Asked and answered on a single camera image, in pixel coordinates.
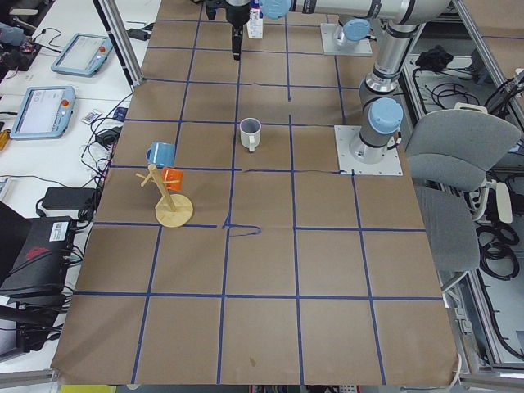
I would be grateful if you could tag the black power adapter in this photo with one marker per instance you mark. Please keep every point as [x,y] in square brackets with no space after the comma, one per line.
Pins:
[81,199]

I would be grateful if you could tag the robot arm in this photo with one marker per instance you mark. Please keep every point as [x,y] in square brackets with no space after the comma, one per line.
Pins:
[382,115]
[352,31]

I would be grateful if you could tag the small remote control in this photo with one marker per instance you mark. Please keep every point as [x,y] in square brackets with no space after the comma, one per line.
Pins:
[91,116]

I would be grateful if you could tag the orange mug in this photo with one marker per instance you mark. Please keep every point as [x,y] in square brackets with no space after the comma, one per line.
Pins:
[172,178]

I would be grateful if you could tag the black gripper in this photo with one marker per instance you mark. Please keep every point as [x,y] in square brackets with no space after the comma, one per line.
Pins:
[236,15]

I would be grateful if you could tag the upper teach pendant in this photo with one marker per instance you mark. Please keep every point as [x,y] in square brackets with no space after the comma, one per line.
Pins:
[84,55]

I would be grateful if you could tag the blue white milk carton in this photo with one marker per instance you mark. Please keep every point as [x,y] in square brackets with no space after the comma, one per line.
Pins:
[255,24]

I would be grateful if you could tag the white ribbed mug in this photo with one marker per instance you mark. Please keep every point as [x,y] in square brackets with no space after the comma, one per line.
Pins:
[250,133]

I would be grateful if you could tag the teach pendant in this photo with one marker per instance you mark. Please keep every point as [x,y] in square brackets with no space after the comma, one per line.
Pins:
[45,112]
[84,55]

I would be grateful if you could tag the black computer box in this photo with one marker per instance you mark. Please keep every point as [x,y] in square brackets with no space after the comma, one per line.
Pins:
[35,256]

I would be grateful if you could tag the lower teach pendant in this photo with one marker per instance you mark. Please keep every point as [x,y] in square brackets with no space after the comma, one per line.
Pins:
[45,112]

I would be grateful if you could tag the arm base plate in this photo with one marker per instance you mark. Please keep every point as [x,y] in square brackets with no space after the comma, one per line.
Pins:
[357,158]
[336,44]

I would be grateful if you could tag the blue mug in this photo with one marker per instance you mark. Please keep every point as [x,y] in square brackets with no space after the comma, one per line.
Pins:
[161,154]

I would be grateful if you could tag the aluminium frame post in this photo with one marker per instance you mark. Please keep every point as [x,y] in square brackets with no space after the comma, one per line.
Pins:
[114,26]

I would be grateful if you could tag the grey office chair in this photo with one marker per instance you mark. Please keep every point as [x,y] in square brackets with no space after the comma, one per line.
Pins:
[455,148]

